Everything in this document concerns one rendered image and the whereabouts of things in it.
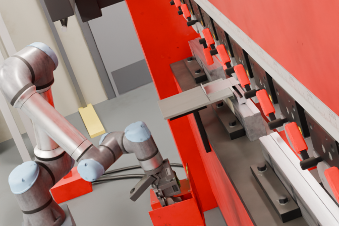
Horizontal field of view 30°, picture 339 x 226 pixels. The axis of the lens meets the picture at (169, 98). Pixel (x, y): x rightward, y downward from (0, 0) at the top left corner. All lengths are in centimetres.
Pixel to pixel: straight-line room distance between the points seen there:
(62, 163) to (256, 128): 71
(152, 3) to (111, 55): 245
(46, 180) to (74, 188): 190
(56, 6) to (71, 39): 228
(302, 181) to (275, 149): 21
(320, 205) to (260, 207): 27
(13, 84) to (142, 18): 121
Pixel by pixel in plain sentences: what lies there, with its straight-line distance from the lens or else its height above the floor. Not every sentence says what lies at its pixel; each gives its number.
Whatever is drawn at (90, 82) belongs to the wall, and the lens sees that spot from 559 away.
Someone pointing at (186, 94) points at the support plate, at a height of 100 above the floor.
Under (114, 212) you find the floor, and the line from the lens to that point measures 386.
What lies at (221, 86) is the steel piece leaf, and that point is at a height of 100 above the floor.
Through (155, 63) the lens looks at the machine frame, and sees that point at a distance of 317.
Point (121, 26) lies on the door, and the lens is 547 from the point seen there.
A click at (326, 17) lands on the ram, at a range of 91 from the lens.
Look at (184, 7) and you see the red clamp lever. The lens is 234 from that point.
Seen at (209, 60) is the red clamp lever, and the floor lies 117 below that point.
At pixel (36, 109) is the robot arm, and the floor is 125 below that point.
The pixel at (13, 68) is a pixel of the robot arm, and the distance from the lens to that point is 206.
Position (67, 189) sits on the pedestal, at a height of 7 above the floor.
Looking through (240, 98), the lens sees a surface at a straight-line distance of 223.
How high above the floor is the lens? 186
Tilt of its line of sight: 21 degrees down
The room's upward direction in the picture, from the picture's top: 19 degrees counter-clockwise
